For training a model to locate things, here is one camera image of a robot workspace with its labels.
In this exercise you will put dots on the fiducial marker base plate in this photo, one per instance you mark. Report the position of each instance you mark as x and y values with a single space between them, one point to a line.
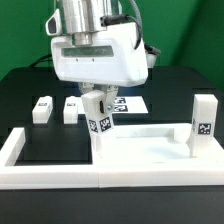
130 105

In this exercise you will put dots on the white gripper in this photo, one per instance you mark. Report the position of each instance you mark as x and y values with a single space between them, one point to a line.
110 60

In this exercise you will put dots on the white desk tabletop tray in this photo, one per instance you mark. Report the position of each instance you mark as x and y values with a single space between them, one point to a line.
130 148

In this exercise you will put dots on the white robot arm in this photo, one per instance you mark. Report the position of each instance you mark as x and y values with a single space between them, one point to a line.
81 18

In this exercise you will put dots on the white U-shaped boundary frame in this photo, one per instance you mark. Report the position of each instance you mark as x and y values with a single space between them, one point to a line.
13 176

